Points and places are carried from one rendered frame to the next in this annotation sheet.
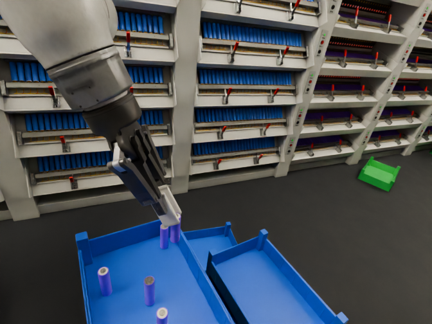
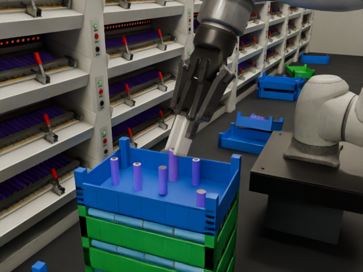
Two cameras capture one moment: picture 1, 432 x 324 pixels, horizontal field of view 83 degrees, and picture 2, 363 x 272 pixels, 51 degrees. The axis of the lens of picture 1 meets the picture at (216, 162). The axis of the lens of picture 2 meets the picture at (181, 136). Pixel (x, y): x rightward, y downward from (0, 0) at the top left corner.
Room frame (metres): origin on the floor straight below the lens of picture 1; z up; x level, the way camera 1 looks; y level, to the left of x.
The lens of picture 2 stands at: (0.87, -0.29, 0.83)
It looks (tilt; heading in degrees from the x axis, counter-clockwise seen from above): 22 degrees down; 145
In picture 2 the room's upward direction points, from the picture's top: straight up
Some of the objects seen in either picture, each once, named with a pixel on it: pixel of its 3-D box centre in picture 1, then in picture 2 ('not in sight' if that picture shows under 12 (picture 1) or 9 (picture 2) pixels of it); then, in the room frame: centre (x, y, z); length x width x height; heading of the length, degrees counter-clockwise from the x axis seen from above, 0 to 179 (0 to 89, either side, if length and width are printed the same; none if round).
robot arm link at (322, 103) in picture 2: not in sight; (323, 108); (0.15, 0.79, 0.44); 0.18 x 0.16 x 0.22; 15
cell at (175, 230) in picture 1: (175, 227); (173, 164); (0.34, 0.06, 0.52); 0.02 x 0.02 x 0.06
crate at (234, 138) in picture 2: not in sight; (250, 138); (-0.50, 1.12, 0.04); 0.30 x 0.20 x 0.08; 27
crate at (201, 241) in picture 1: (202, 250); not in sight; (0.68, 0.01, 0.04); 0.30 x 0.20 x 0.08; 111
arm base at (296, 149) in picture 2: not in sight; (315, 142); (0.12, 0.81, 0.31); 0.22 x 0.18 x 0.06; 120
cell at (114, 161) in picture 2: not in sight; (114, 170); (0.15, 0.02, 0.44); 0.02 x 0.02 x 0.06
